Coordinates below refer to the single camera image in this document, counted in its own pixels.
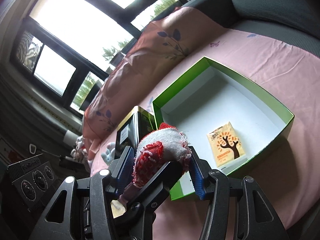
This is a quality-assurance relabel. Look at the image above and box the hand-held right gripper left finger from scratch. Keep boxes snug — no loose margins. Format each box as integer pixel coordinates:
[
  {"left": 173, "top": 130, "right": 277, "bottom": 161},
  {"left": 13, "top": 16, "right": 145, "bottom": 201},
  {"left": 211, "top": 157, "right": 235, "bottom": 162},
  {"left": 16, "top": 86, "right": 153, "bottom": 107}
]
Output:
[{"left": 30, "top": 146, "right": 135, "bottom": 240}]

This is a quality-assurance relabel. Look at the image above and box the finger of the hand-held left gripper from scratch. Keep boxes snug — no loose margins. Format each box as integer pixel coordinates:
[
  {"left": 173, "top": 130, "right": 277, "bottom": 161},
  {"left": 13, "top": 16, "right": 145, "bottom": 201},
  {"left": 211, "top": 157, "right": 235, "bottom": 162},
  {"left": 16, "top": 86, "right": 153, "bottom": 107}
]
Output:
[{"left": 114, "top": 162, "right": 182, "bottom": 228}]

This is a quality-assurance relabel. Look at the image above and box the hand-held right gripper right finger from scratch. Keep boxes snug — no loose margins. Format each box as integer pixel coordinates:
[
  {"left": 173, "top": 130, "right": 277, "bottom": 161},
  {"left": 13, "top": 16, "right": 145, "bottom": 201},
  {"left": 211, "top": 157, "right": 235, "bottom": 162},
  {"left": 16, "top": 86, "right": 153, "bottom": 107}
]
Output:
[{"left": 187, "top": 146, "right": 290, "bottom": 240}]

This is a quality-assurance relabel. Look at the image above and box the red and white knitted cloth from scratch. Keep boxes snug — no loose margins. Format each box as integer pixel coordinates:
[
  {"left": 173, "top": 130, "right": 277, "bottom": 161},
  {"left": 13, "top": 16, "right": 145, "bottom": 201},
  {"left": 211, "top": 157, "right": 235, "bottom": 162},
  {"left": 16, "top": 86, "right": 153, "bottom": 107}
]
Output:
[{"left": 132, "top": 122, "right": 192, "bottom": 188}]

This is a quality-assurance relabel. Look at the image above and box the green cardboard box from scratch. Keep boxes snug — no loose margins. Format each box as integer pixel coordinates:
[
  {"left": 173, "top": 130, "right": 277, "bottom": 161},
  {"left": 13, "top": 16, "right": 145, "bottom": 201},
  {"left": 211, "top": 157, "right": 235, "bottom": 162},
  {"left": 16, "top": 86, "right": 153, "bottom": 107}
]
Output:
[{"left": 152, "top": 56, "right": 295, "bottom": 202}]

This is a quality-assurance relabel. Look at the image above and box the blue elephant plush toy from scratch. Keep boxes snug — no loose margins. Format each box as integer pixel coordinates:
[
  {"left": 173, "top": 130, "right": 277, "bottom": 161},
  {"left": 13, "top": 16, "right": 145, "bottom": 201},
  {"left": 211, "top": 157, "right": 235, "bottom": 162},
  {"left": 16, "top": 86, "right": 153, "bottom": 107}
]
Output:
[{"left": 101, "top": 142, "right": 117, "bottom": 165}]

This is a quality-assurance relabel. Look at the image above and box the small yellow tissue pack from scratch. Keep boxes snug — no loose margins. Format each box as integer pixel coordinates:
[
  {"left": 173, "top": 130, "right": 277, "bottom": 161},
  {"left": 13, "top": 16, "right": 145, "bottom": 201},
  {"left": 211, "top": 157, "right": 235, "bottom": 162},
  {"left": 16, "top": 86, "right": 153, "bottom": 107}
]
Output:
[{"left": 206, "top": 121, "right": 248, "bottom": 168}]

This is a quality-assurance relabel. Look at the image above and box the dark tea tin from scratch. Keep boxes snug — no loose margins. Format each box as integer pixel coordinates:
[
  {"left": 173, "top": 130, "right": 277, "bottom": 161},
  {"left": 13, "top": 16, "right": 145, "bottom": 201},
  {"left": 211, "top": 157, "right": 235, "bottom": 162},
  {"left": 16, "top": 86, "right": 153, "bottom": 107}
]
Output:
[{"left": 115, "top": 106, "right": 160, "bottom": 160}]

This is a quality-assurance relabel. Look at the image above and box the pile of clothes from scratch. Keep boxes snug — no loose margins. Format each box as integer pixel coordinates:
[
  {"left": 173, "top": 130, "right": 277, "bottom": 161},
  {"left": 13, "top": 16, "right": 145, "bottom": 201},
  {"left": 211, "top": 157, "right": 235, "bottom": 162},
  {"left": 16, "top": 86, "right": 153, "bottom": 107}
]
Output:
[{"left": 71, "top": 135, "right": 94, "bottom": 170}]

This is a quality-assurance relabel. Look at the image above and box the white pipe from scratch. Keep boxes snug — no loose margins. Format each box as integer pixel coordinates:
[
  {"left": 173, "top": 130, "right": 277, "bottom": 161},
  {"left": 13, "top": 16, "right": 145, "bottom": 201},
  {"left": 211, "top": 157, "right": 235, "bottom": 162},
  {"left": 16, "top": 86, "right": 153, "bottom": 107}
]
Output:
[{"left": 62, "top": 129, "right": 78, "bottom": 145}]

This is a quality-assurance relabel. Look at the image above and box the pink leaf-print pillow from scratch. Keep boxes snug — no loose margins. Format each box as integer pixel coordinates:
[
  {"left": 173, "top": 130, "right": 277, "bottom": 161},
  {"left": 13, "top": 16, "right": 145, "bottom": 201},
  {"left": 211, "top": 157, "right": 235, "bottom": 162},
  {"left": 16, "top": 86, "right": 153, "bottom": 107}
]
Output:
[{"left": 82, "top": 6, "right": 228, "bottom": 160}]

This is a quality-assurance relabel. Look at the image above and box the black-framed window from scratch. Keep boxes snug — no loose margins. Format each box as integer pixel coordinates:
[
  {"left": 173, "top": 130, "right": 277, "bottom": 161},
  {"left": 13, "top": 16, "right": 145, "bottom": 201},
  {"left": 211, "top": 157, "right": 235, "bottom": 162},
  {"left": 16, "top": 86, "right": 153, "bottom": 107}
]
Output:
[{"left": 10, "top": 0, "right": 188, "bottom": 115}]

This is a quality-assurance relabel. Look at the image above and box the grey chair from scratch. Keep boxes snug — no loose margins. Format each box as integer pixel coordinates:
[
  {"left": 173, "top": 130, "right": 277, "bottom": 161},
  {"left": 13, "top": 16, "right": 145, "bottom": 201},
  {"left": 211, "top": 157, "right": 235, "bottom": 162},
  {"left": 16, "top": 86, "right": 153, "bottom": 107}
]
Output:
[{"left": 180, "top": 0, "right": 320, "bottom": 50}]

